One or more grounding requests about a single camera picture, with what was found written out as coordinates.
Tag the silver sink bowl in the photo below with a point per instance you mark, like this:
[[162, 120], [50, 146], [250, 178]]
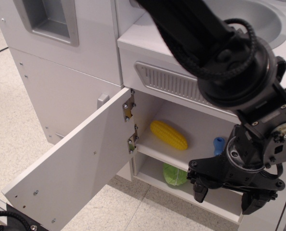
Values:
[[268, 22]]

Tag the lower metal hinge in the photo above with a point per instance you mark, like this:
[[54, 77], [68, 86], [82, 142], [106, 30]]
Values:
[[132, 140]]

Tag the grey vent panel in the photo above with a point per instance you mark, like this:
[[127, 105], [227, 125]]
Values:
[[170, 82]]

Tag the upper metal hinge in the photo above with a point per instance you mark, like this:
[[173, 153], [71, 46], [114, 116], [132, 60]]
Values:
[[128, 106]]

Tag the metal hinge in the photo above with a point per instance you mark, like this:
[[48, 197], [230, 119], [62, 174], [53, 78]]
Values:
[[132, 140], [128, 106]]

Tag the green toy cabbage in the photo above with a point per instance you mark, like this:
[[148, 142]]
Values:
[[173, 175]]

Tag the white cabinet door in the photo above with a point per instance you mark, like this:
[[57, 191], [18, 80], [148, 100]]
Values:
[[61, 182]]

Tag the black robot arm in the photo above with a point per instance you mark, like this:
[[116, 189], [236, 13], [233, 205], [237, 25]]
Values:
[[236, 71]]

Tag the grey left door handle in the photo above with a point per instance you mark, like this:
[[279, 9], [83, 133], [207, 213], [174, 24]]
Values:
[[102, 99]]

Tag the blue handled toy utensil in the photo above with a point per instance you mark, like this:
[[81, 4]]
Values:
[[219, 144]]

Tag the white toy kitchen cabinet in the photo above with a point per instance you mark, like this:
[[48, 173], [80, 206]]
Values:
[[69, 52]]

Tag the yellow toy corn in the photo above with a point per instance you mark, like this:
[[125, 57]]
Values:
[[169, 135]]

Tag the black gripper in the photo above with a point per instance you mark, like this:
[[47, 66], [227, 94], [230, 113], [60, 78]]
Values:
[[240, 168]]

